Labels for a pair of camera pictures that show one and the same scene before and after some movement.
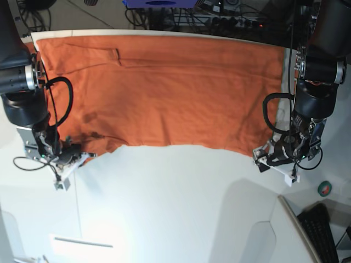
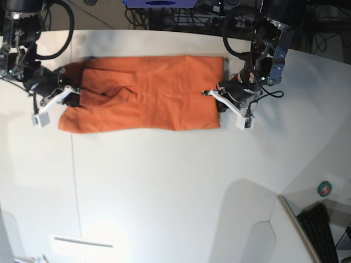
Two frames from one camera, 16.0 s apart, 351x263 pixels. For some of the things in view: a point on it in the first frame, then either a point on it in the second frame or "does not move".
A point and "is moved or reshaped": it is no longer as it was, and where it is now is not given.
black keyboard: (315, 219) does not move
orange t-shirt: (130, 90) is moved or reshaped
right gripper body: (284, 152) → (236, 86)
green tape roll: (324, 188) does not move
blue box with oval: (160, 3) does not move
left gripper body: (69, 154) → (45, 81)
